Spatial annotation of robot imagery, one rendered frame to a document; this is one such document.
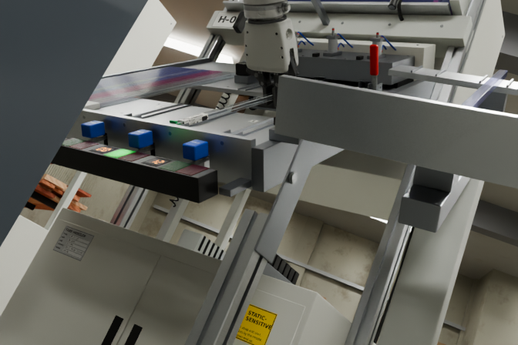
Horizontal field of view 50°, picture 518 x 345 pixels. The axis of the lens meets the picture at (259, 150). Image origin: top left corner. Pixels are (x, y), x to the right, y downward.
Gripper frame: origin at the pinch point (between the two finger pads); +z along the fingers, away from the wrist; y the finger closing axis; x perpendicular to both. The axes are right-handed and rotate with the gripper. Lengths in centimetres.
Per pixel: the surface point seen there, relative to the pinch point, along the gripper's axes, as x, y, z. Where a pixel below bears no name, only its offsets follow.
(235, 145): 33.7, -16.3, -5.1
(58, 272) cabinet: 33, 39, 35
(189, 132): 33.6, -7.8, -5.6
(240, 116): 16.3, -3.7, -1.5
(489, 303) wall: -659, 89, 559
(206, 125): 24.1, -2.6, -2.6
